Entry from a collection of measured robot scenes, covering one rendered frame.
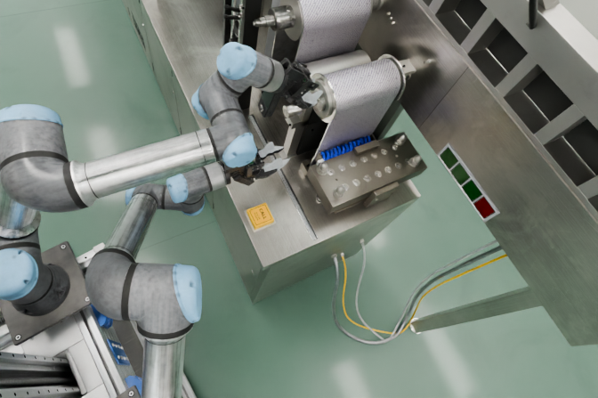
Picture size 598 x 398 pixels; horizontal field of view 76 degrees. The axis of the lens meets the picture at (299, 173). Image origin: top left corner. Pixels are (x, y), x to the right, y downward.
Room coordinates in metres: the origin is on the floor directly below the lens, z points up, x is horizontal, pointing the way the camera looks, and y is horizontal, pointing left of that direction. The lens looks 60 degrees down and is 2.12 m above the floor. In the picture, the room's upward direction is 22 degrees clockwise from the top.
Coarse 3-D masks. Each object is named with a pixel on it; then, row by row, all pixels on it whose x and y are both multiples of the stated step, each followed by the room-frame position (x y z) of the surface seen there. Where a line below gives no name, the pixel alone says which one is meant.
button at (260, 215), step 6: (264, 204) 0.52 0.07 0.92; (246, 210) 0.48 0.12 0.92; (252, 210) 0.48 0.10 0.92; (258, 210) 0.49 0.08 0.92; (264, 210) 0.50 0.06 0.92; (252, 216) 0.46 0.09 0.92; (258, 216) 0.47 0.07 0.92; (264, 216) 0.48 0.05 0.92; (270, 216) 0.48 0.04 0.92; (252, 222) 0.45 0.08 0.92; (258, 222) 0.45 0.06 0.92; (264, 222) 0.46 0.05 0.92; (270, 222) 0.47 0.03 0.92; (258, 228) 0.44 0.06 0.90
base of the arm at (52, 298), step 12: (48, 264) 0.11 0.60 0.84; (60, 276) 0.09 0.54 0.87; (48, 288) 0.04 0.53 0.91; (60, 288) 0.06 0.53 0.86; (36, 300) 0.01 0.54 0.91; (48, 300) 0.02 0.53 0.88; (60, 300) 0.03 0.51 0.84; (24, 312) -0.03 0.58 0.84; (36, 312) -0.02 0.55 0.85; (48, 312) -0.01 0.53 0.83
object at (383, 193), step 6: (384, 186) 0.70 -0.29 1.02; (390, 186) 0.71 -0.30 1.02; (396, 186) 0.72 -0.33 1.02; (372, 192) 0.67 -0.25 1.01; (378, 192) 0.67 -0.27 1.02; (384, 192) 0.68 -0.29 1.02; (390, 192) 0.71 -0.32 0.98; (372, 198) 0.66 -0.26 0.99; (378, 198) 0.67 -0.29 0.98; (384, 198) 0.71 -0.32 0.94; (366, 204) 0.66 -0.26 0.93; (372, 204) 0.67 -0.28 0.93
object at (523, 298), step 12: (528, 288) 0.59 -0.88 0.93; (480, 300) 0.61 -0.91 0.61; (492, 300) 0.57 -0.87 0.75; (504, 300) 0.57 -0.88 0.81; (516, 300) 0.56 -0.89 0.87; (528, 300) 0.55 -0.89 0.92; (444, 312) 0.59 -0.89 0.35; (456, 312) 0.57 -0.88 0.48; (468, 312) 0.56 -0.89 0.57; (480, 312) 0.55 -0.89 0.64; (492, 312) 0.55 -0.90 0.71; (504, 312) 0.54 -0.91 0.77; (420, 324) 0.56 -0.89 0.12; (432, 324) 0.55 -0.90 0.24; (444, 324) 0.54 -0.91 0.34; (456, 324) 0.54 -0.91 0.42
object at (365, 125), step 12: (384, 108) 0.88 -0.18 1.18; (348, 120) 0.77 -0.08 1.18; (360, 120) 0.82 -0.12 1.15; (372, 120) 0.86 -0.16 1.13; (336, 132) 0.76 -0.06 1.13; (348, 132) 0.80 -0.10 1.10; (360, 132) 0.84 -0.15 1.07; (372, 132) 0.89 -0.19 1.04; (324, 144) 0.73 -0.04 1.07; (336, 144) 0.78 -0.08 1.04
